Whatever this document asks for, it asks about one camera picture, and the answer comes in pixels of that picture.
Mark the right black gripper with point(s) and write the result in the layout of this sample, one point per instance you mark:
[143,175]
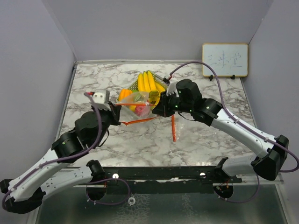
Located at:
[162,108]

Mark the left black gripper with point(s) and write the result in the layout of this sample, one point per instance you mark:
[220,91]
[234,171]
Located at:
[115,113]

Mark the clear zip bag red zipper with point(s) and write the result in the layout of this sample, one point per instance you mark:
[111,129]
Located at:
[127,115]

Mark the red apple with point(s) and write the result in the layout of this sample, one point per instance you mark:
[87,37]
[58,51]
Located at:
[142,110]

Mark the yellow banana bunch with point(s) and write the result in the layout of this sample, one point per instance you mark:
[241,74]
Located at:
[147,83]

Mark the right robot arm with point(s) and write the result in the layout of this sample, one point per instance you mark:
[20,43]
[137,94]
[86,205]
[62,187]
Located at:
[268,154]

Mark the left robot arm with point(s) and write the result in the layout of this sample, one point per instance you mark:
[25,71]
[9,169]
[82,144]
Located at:
[43,180]

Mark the green plastic basket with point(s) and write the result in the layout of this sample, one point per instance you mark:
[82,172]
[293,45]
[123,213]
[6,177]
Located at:
[138,101]

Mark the orange bell pepper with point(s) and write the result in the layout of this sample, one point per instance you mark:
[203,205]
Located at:
[124,96]

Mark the green lime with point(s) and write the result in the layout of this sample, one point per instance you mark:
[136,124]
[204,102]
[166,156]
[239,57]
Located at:
[139,96]

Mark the small whiteboard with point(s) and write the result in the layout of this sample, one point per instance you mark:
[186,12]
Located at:
[226,59]

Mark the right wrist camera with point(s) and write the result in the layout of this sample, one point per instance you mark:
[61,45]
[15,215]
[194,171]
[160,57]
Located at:
[171,85]

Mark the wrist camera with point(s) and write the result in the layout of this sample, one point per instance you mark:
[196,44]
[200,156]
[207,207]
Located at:
[100,99]
[171,85]

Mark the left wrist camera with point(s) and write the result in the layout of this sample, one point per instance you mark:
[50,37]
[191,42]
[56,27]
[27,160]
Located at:
[100,99]

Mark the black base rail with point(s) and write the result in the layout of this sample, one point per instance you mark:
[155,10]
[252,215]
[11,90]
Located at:
[163,180]

